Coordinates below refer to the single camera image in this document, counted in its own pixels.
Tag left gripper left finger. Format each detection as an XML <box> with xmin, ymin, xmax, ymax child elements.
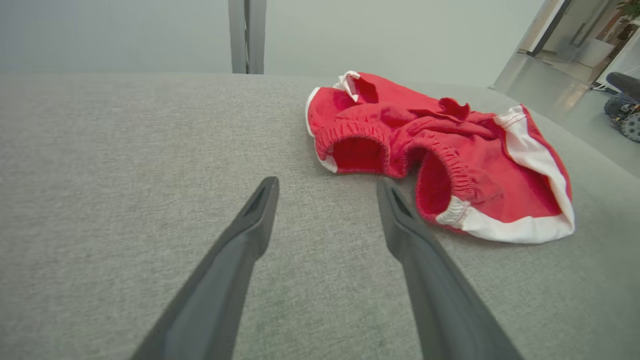
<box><xmin>131</xmin><ymin>176</ymin><xmax>280</xmax><ymax>360</ymax></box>

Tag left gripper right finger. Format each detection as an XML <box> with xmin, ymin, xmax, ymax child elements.
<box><xmin>376</xmin><ymin>180</ymin><xmax>524</xmax><ymax>360</ymax></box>

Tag red white shorts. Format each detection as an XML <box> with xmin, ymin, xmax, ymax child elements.
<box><xmin>305</xmin><ymin>70</ymin><xmax>576</xmax><ymax>245</ymax></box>

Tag dark wheeled mobile base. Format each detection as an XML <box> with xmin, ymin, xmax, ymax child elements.
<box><xmin>604</xmin><ymin>71</ymin><xmax>640</xmax><ymax>143</ymax></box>

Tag white box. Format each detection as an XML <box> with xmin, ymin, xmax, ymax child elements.
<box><xmin>575</xmin><ymin>39</ymin><xmax>617</xmax><ymax>69</ymax></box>

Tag dark framed glass door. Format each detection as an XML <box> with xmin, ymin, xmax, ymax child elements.
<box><xmin>519</xmin><ymin>0</ymin><xmax>618</xmax><ymax>57</ymax></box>

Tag green potted plant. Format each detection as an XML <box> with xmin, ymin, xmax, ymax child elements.
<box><xmin>616</xmin><ymin>0</ymin><xmax>640</xmax><ymax>21</ymax></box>

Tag grey partition post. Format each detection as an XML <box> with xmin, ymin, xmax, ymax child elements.
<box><xmin>228</xmin><ymin>0</ymin><xmax>267</xmax><ymax>75</ymax></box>

